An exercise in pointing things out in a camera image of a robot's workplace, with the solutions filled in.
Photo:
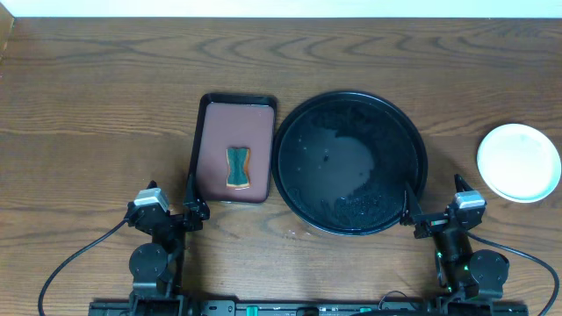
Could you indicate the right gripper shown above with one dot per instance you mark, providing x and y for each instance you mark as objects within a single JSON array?
[{"x": 413, "y": 215}]

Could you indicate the light blue plate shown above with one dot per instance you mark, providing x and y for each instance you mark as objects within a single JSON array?
[{"x": 519, "y": 163}]

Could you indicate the round black tray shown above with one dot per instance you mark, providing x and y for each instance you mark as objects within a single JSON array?
[{"x": 344, "y": 160}]

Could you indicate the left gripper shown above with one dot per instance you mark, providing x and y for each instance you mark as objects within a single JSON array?
[{"x": 171, "y": 219}]

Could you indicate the black rectangular water tray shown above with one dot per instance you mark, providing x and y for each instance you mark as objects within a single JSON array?
[{"x": 228, "y": 120}]

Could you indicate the green and orange sponge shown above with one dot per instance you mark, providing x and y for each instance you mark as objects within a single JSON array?
[{"x": 238, "y": 167}]

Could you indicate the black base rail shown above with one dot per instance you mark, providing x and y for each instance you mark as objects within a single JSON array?
[{"x": 231, "y": 308}]

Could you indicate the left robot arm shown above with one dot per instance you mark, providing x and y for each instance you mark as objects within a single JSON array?
[{"x": 157, "y": 266}]

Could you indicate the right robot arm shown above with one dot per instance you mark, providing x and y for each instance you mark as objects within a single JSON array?
[{"x": 473, "y": 279}]

